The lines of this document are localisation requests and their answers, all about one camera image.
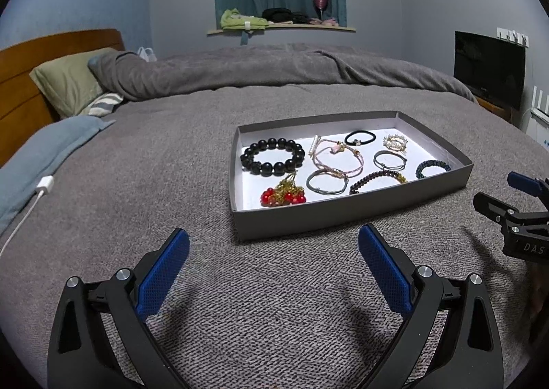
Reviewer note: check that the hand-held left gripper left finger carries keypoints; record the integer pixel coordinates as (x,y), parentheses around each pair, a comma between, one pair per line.
(165,273)

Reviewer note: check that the wooden windowsill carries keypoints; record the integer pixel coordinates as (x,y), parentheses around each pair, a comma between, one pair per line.
(300,29)

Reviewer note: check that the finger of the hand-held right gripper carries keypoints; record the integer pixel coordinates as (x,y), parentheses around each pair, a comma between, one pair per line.
(493,204)
(525,183)

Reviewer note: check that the green cloth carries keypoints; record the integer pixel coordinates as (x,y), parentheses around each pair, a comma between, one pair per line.
(240,22)

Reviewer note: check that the white router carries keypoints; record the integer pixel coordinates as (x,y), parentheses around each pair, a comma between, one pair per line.
(541,101)

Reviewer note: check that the red bead gold ornament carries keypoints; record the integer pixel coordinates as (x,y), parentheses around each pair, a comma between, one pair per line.
(268,198)

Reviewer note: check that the black clothes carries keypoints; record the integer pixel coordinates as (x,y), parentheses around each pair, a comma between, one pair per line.
(281,14)

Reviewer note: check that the pink cloth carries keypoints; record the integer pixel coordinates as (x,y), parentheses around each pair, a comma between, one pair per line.
(326,22)

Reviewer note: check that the silver bangle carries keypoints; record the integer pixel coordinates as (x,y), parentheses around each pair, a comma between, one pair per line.
(309,183)
(377,157)

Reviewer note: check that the striped pillow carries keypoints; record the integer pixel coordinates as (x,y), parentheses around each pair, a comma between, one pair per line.
(105,102)

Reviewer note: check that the blue blanket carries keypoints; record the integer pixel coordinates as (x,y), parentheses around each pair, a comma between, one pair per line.
(43,144)

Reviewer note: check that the white pearl hair clip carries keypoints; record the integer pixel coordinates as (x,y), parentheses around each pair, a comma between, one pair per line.
(316,142)

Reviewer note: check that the black television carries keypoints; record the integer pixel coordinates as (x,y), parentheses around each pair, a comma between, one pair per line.
(489,67)

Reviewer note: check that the grey bed blanket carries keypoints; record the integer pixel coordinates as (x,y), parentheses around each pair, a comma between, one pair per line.
(171,166)

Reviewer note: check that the wooden television stand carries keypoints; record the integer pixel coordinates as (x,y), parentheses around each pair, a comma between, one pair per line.
(493,108)

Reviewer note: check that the grey folded duvet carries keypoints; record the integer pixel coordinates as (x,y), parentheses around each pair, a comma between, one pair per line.
(257,71)

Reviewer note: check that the wooden headboard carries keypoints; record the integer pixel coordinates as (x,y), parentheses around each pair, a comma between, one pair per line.
(25,84)

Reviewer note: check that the grey jewelry tray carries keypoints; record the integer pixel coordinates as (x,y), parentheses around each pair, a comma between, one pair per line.
(266,223)

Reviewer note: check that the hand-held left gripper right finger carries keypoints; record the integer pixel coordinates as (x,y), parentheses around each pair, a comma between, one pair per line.
(386,269)

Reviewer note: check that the green pillow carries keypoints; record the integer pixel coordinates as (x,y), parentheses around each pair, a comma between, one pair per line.
(64,80)

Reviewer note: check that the white plastic bag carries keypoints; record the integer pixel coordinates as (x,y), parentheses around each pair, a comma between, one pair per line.
(146,55)

